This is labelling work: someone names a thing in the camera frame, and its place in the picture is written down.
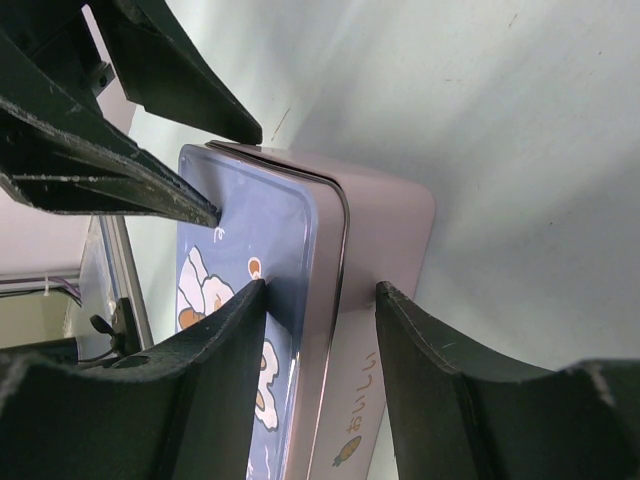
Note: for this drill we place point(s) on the aluminium frame rail left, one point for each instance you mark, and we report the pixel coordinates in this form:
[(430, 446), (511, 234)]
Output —
[(107, 274)]

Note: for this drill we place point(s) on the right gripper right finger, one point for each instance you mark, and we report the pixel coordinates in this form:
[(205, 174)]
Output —
[(461, 410)]

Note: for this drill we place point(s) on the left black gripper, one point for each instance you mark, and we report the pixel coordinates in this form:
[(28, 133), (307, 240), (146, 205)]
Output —
[(59, 154)]

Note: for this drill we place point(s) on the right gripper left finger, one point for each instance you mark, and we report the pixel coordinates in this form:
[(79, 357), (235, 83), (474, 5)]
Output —
[(182, 409)]

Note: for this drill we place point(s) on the silver tin lid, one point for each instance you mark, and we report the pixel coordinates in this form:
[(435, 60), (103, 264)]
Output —
[(287, 229)]

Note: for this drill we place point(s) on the lavender cookie tin box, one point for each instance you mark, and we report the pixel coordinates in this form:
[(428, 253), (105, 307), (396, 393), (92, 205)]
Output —
[(367, 227)]

